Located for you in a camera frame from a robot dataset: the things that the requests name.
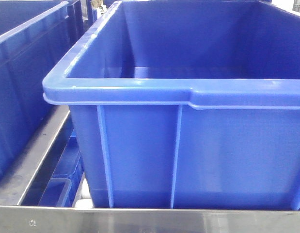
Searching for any blue bin below shelf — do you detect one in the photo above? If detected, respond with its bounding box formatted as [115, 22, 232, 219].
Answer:
[20, 131, 86, 207]

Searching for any large blue crate centre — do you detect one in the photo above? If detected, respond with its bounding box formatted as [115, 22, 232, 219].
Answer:
[43, 0, 300, 211]

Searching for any large blue crate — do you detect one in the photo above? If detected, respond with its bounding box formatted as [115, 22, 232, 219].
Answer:
[0, 0, 71, 180]
[43, 0, 300, 211]

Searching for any large blue crate left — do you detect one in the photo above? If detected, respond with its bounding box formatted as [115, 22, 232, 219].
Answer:
[0, 0, 71, 180]

